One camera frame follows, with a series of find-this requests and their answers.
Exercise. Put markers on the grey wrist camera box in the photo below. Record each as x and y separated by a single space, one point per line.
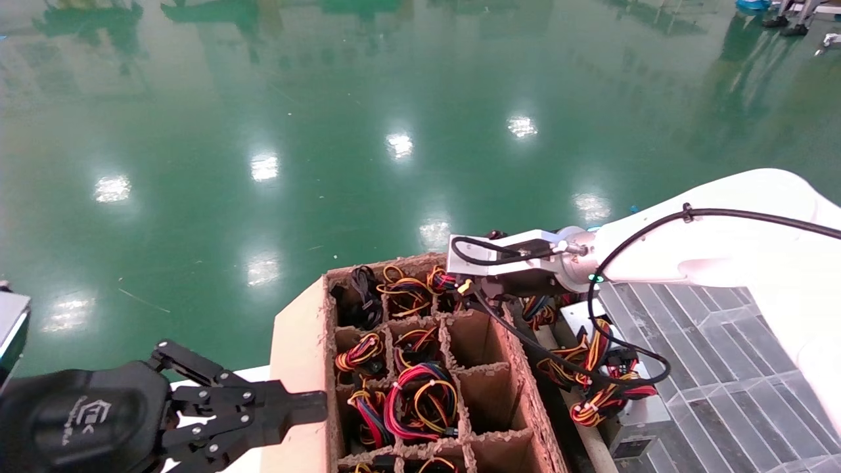
519 267
10 328

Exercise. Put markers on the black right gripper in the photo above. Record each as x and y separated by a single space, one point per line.
525 284

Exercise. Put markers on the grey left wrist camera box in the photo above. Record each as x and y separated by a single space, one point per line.
10 328

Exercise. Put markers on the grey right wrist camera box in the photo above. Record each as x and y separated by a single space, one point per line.
519 267

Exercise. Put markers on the clear plastic divider tray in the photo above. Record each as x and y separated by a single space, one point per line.
723 394

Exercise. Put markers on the blue background object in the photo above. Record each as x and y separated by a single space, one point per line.
752 5

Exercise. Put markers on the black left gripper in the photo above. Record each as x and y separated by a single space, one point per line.
79 420

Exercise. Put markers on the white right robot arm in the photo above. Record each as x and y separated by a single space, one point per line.
723 253

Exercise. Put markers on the brown cardboard divider box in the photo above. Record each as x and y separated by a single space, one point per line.
295 394

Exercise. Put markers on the white background object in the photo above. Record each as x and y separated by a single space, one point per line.
831 43

